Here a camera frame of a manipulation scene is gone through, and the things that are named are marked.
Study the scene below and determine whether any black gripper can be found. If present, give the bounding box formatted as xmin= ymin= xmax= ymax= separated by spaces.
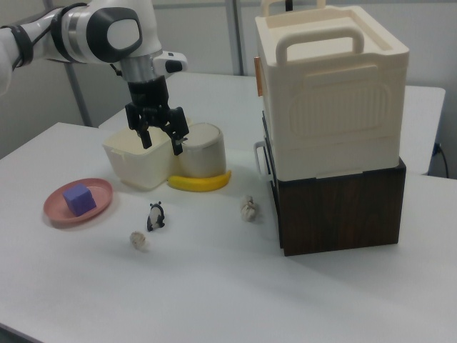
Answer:
xmin=124 ymin=76 xmax=190 ymax=156

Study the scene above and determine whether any cream plastic drawer cabinet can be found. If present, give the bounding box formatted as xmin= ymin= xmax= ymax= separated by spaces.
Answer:
xmin=253 ymin=0 xmax=410 ymax=181

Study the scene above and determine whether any cream rectangular plastic container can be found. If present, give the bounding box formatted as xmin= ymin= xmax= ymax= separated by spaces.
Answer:
xmin=101 ymin=117 xmax=196 ymax=189

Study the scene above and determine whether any cream round lidded container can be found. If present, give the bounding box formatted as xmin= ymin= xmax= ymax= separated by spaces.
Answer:
xmin=177 ymin=121 xmax=228 ymax=179

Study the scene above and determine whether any yellow banana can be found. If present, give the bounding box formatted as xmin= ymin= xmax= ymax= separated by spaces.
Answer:
xmin=167 ymin=169 xmax=233 ymax=193

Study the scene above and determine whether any black white panda figurine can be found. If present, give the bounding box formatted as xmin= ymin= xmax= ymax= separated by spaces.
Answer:
xmin=145 ymin=202 xmax=166 ymax=232

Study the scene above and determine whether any purple cube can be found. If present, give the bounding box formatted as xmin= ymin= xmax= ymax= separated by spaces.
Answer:
xmin=62 ymin=184 xmax=98 ymax=217

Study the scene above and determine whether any beige dumpling toy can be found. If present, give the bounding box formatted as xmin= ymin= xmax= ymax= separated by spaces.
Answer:
xmin=129 ymin=230 xmax=150 ymax=253

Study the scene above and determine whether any crumpled paper in tray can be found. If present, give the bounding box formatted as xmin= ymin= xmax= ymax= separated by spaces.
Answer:
xmin=239 ymin=194 xmax=259 ymax=224

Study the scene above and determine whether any copper tag on cabinet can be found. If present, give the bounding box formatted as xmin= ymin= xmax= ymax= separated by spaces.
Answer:
xmin=253 ymin=56 xmax=267 ymax=98

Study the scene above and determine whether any pink plate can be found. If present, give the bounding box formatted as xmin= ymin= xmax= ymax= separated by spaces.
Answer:
xmin=43 ymin=177 xmax=114 ymax=229

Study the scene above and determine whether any dark wooden box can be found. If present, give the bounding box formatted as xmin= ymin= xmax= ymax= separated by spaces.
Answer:
xmin=270 ymin=156 xmax=408 ymax=257

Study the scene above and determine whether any black wall cable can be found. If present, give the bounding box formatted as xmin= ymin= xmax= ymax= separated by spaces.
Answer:
xmin=433 ymin=141 xmax=450 ymax=178

